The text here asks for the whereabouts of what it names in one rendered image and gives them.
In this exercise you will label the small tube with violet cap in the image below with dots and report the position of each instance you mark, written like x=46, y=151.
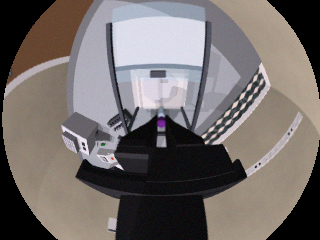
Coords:
x=161, y=116

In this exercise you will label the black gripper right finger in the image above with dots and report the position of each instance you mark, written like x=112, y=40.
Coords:
x=179, y=135

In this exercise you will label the grey bench mat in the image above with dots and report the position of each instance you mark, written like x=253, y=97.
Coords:
x=93, y=95

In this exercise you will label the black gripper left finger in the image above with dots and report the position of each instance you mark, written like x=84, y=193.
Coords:
x=143, y=135

